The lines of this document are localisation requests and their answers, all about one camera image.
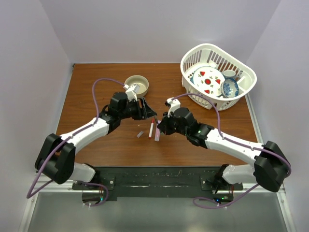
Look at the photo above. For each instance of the watermelon pattern plate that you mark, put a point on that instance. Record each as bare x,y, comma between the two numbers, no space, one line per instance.
208,80

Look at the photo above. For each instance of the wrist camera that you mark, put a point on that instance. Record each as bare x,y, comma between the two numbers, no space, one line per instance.
131,91
173,105

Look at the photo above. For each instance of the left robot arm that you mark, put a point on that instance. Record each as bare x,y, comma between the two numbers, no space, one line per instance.
56,159

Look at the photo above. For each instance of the pink highlighter pen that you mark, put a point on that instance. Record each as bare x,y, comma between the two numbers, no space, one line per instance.
157,134

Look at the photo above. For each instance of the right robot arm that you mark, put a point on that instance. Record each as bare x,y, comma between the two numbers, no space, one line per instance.
265,164

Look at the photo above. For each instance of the beige ceramic bowl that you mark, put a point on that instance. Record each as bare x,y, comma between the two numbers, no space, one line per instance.
141,81

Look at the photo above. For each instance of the white red marker pen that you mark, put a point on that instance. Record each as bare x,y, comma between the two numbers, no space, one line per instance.
151,128

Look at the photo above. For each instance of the white plastic dish rack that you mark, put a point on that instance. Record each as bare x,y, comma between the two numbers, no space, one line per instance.
207,54

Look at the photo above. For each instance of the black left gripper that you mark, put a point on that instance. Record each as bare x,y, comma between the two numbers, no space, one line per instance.
143,113

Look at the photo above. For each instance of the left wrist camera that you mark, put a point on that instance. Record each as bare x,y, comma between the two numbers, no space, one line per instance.
131,91

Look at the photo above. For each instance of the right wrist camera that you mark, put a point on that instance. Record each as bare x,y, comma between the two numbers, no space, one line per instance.
173,105

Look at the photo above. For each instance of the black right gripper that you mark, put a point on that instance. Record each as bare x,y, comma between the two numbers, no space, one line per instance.
164,125

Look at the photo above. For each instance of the white mug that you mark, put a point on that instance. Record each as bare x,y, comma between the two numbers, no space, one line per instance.
229,74

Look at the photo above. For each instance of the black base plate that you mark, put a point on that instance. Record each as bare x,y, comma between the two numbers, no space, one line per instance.
164,182

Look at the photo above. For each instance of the blue floral bowl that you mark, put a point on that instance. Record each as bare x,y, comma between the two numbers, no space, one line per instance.
229,88

